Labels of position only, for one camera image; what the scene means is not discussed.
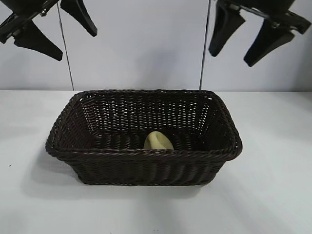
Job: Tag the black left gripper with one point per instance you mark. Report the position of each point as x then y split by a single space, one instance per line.
22 14

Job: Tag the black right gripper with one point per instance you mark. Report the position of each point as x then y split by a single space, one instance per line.
280 12

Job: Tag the pale yellow egg yolk pastry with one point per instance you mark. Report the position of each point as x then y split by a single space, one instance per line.
158 141

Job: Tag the dark brown wicker basket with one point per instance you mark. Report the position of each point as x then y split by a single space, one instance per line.
146 165

